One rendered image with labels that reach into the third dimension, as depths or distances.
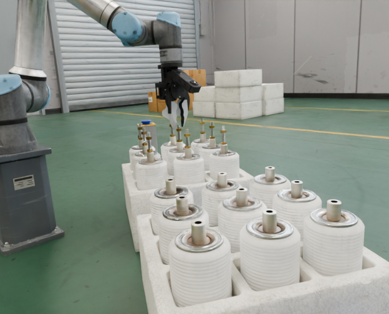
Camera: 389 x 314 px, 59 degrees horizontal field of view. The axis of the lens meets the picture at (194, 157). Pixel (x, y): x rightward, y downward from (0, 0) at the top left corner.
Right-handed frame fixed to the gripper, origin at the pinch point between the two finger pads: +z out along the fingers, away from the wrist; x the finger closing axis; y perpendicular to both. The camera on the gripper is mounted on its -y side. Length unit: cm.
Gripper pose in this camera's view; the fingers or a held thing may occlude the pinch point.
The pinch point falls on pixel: (179, 123)
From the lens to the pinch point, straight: 115.7
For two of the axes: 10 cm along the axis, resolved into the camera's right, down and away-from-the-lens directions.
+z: 0.5, 9.7, 2.3
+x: -7.0, 2.0, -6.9
